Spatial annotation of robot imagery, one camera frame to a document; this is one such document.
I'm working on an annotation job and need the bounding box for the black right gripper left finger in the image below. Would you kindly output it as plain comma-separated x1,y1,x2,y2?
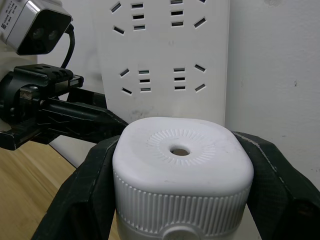
31,134,126,240

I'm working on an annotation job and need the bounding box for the white mosquito repellent heater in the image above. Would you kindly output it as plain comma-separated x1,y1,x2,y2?
112,116,255,240

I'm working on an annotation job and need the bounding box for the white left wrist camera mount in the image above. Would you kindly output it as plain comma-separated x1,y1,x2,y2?
0,0,74,84

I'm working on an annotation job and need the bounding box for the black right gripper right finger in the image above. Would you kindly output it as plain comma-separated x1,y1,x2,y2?
230,130,320,240

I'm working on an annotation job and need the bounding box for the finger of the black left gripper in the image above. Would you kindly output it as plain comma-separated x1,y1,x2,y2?
44,99,130,145
70,87,109,111

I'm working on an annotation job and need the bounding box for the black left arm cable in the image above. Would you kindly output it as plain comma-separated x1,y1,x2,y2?
59,23,77,69

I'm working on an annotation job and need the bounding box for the white power strip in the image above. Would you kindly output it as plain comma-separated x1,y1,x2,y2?
93,0,231,129

